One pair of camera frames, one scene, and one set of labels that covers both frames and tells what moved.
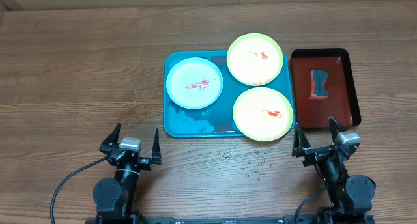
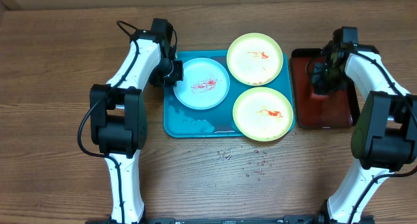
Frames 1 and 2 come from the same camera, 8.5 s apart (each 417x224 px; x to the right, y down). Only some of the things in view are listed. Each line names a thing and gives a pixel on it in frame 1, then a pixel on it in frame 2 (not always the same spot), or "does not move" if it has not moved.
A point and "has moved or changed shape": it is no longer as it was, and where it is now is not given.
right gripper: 323,152 to 324,86
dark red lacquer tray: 324,87 does not move
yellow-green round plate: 262,114 does not move
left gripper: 146,164 to 155,81
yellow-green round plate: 255,59 does not move
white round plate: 194,83 has moved or changed shape
